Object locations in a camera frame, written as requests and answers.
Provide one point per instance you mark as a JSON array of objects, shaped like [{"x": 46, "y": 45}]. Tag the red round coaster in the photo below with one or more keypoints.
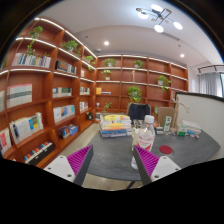
[{"x": 165, "y": 149}]

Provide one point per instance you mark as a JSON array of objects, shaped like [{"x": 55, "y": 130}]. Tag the stack of colourful books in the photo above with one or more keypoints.
[{"x": 115, "y": 125}]

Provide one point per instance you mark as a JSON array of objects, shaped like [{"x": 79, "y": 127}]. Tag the potted green plant centre shelf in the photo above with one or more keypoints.
[{"x": 135, "y": 94}]

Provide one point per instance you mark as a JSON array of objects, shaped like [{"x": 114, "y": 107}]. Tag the grey window curtain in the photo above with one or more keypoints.
[{"x": 210, "y": 83}]

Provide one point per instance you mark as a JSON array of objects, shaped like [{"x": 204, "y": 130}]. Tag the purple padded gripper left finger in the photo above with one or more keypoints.
[{"x": 74, "y": 167}]

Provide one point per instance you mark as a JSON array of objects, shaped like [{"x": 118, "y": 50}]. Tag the ceiling lamp with round lights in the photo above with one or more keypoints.
[{"x": 158, "y": 15}]

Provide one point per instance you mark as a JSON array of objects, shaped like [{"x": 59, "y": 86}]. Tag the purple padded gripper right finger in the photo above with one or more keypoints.
[{"x": 152, "y": 167}]

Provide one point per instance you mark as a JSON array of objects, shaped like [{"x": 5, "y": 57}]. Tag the clear plastic water bottle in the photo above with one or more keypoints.
[{"x": 146, "y": 133}]

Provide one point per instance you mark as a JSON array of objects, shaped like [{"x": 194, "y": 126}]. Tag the wooden bookshelf wall unit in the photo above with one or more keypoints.
[{"x": 51, "y": 80}]

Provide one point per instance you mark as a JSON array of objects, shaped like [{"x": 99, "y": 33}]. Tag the dark blue chair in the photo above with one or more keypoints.
[{"x": 139, "y": 111}]

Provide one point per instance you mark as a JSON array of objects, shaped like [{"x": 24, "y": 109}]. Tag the green and white box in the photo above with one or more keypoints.
[{"x": 167, "y": 123}]

